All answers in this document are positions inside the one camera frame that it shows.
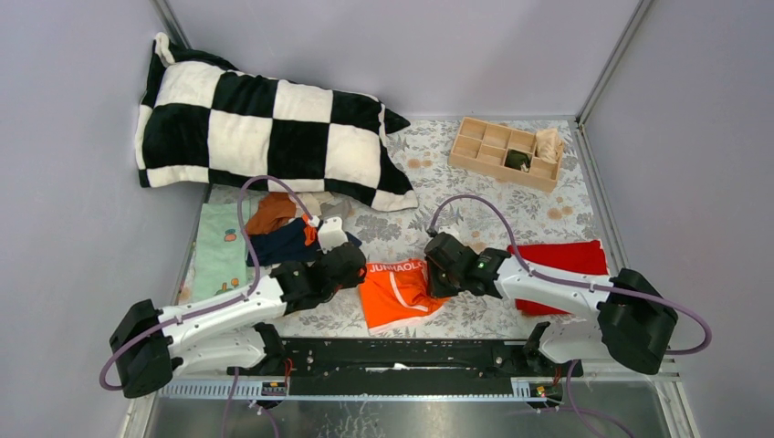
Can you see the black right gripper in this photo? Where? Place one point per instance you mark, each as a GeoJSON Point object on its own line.
{"type": "Point", "coordinates": [434, 288]}

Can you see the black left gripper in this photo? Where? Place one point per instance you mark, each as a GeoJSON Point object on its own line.
{"type": "Point", "coordinates": [355, 281]}

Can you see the orange underwear white trim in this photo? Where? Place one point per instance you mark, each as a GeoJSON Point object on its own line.
{"type": "Point", "coordinates": [397, 295]}

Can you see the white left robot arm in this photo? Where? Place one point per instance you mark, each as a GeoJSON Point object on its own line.
{"type": "Point", "coordinates": [230, 332]}

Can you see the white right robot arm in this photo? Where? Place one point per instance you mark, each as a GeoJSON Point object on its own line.
{"type": "Point", "coordinates": [616, 318]}

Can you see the navy underwear orange trim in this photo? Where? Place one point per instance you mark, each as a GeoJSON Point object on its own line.
{"type": "Point", "coordinates": [297, 241]}

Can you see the grey garment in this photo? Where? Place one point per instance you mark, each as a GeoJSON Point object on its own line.
{"type": "Point", "coordinates": [340, 208]}

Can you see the cream beige garment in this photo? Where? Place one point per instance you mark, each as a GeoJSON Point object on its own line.
{"type": "Point", "coordinates": [314, 203]}

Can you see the rust brown garment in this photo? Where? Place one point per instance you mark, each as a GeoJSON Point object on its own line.
{"type": "Point", "coordinates": [273, 211]}

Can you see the mint green printed cloth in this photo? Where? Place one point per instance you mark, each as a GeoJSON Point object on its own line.
{"type": "Point", "coordinates": [220, 253]}

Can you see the floral bed sheet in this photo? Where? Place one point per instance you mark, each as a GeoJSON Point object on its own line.
{"type": "Point", "coordinates": [563, 216]}

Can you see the wooden compartment organizer box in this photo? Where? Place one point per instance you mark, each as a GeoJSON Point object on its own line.
{"type": "Point", "coordinates": [481, 147]}

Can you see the rolled dark green garment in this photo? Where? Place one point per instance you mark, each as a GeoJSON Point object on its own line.
{"type": "Point", "coordinates": [518, 160]}

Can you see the red folded cloth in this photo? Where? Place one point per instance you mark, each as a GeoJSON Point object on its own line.
{"type": "Point", "coordinates": [587, 258]}

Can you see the rolled beige garment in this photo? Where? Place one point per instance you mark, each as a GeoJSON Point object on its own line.
{"type": "Point", "coordinates": [548, 145]}

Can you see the black white checkered pillow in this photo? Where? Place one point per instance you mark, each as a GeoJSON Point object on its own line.
{"type": "Point", "coordinates": [203, 120]}

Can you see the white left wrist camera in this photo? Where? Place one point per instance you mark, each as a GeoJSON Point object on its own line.
{"type": "Point", "coordinates": [331, 234]}

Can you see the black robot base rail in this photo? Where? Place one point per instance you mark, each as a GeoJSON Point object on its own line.
{"type": "Point", "coordinates": [425, 363]}

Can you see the perforated metal cable tray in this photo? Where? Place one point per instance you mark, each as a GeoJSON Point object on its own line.
{"type": "Point", "coordinates": [507, 390]}

